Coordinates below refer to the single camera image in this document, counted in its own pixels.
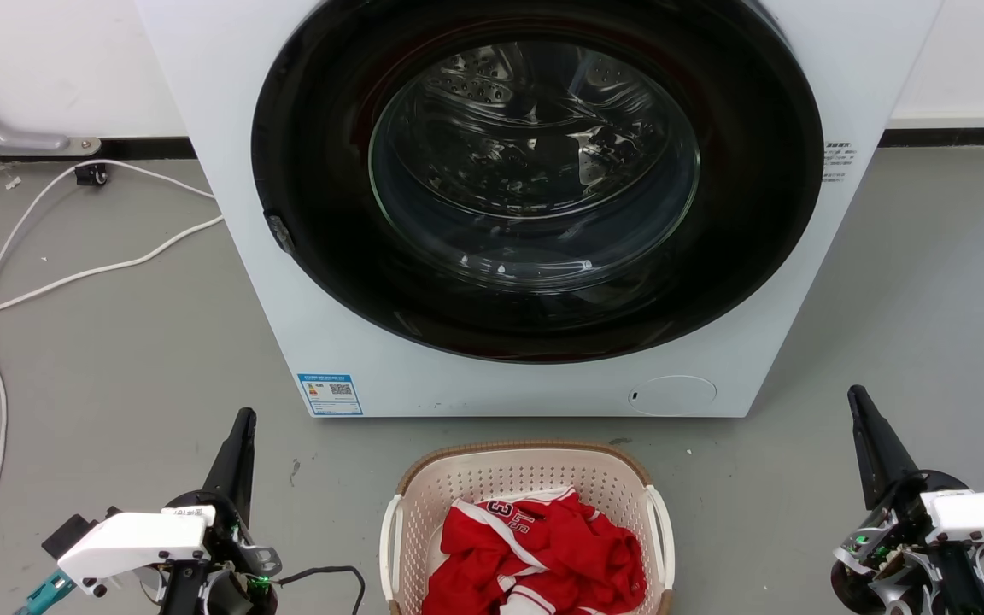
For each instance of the blue energy label sticker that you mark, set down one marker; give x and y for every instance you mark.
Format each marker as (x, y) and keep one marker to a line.
(330, 394)

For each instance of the round white filter cover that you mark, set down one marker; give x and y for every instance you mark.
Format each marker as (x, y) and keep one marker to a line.
(672, 395)

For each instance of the beige plastic laundry basket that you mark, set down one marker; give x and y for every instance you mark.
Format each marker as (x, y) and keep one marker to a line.
(526, 471)

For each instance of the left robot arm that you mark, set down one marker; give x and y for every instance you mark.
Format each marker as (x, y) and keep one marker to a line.
(184, 594)

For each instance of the black round washer door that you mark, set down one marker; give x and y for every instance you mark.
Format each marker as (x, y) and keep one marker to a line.
(321, 213)

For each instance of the small printed text sticker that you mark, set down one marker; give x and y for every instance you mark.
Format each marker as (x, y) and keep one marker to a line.
(837, 161)

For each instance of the red and white jersey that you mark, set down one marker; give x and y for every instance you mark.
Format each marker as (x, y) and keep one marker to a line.
(560, 555)

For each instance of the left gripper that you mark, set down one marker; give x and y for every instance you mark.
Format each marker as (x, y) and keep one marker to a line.
(236, 547)

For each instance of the grey metal floor pipe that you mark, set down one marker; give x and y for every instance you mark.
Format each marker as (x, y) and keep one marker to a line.
(5, 137)

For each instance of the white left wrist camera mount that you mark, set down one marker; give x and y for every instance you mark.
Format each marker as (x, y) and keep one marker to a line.
(133, 540)

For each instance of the white front-load washing machine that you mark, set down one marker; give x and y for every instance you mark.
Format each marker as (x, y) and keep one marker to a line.
(227, 128)

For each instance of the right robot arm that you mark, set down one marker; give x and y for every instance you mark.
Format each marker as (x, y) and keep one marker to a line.
(966, 585)

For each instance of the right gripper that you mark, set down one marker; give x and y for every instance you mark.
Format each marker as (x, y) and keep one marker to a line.
(889, 547)

